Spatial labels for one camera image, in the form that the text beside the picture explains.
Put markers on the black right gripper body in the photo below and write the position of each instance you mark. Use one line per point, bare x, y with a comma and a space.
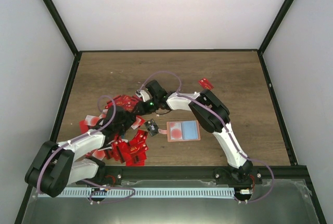
150, 108

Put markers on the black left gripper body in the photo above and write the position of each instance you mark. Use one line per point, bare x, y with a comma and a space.
122, 128

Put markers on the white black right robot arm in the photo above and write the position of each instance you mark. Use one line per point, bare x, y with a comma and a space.
211, 114

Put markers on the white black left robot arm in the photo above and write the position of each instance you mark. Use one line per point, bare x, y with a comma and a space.
57, 165

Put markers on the black card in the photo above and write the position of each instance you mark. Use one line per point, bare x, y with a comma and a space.
152, 127

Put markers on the pile of red cards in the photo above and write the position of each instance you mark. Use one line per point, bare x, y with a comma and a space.
132, 152

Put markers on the lone red VIP card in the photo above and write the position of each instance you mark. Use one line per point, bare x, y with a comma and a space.
205, 83

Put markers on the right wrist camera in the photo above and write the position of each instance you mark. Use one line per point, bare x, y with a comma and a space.
142, 95

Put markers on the light blue slotted cable duct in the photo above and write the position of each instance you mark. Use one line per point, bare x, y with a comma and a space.
214, 193

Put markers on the black enclosure frame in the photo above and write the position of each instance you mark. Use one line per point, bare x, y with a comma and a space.
269, 36

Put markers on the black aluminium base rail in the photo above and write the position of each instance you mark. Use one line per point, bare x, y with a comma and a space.
221, 175

